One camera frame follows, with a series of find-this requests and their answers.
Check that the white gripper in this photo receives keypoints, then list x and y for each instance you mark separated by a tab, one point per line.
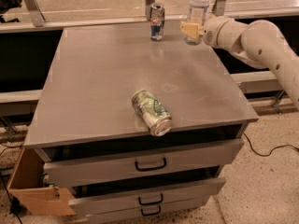
210	32

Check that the clear blue plastic water bottle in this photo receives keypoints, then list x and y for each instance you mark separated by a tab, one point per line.
197	13

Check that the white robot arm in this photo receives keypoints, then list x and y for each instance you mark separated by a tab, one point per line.
259	44

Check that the redbull can upright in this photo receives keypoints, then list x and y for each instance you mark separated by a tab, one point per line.
156	18

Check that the green soda can lying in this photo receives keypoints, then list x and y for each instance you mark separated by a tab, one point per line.
154	114

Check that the grey drawer cabinet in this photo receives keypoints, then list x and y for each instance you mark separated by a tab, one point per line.
85	109

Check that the middle grey drawer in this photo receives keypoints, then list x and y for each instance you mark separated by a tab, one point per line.
170	197

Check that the grey drawer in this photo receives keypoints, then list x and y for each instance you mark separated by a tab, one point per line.
170	197
144	211
101	169

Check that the bottom grey drawer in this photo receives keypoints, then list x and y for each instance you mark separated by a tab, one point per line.
144	211

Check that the top grey drawer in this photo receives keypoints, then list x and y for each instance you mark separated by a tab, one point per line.
101	169

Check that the wooden box beside cabinet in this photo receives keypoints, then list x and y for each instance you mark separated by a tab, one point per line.
27	186

